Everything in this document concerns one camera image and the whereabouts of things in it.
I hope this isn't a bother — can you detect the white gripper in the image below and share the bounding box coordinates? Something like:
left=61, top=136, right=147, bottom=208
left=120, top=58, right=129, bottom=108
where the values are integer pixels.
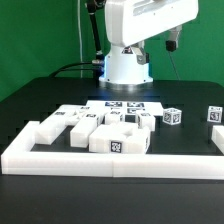
left=166, top=25, right=182, bottom=52

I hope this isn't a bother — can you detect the white chair seat part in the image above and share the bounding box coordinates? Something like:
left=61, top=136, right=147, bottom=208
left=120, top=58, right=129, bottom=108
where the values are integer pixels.
left=89, top=122, right=151, bottom=154

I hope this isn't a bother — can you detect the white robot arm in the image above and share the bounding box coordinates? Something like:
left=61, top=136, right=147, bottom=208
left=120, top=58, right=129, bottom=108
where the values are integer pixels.
left=99, top=0, right=199, bottom=89

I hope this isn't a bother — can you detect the white H-shaped chair back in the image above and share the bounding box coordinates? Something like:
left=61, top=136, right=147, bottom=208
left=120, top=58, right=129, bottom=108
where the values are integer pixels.
left=35, top=105, right=105, bottom=148

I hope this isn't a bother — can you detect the white tagged cube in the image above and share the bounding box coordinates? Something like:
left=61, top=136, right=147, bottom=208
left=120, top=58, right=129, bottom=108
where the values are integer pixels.
left=162, top=108, right=182, bottom=125
left=207, top=106, right=223, bottom=123

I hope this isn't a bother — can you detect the white tag base sheet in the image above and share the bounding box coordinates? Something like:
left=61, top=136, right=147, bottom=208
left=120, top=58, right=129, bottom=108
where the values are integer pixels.
left=86, top=100, right=163, bottom=116

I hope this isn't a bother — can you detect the white tagged cube far right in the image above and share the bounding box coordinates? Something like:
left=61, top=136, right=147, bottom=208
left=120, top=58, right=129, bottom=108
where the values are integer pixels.
left=207, top=106, right=223, bottom=123

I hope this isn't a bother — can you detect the white block right edge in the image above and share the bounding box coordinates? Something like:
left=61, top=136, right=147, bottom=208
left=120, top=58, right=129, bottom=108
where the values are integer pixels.
left=211, top=125, right=224, bottom=155

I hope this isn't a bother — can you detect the white U-shaped fence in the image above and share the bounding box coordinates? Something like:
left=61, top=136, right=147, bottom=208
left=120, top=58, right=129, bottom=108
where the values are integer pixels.
left=1, top=121, right=224, bottom=180

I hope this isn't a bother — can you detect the black cable bundle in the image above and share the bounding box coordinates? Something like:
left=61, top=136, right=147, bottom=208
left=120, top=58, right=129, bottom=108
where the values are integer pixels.
left=49, top=60, right=105, bottom=78

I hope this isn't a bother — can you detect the black camera pole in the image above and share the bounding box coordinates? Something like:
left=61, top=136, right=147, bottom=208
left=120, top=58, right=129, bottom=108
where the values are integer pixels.
left=85, top=0, right=106, bottom=60

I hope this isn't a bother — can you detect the white cable on wall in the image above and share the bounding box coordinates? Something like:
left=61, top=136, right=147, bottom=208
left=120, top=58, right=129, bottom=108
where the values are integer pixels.
left=77, top=0, right=84, bottom=79

